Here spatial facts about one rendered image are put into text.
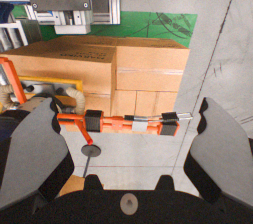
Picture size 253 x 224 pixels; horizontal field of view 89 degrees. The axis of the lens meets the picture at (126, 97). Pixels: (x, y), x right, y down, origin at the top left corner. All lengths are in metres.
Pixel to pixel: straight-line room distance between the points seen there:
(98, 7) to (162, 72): 0.82
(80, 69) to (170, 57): 0.74
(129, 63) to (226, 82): 1.51
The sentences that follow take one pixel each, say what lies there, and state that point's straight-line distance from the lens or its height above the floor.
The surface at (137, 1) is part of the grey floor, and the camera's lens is 1.64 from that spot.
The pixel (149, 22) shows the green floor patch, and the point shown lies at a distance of 1.64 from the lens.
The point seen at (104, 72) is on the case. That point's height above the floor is 0.94.
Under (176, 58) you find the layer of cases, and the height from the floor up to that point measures 0.54.
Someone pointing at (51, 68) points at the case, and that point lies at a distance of 0.84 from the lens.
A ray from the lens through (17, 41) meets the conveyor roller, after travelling 1.41.
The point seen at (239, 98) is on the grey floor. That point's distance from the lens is 2.55.
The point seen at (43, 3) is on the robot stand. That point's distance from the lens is 0.67.
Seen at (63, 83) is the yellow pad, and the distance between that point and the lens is 0.70.
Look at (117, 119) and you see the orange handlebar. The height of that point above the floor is 1.19.
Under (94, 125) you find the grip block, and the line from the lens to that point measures 0.63.
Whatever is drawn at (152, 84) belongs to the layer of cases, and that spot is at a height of 0.54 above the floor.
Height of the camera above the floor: 1.63
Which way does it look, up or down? 58 degrees down
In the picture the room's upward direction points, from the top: 179 degrees counter-clockwise
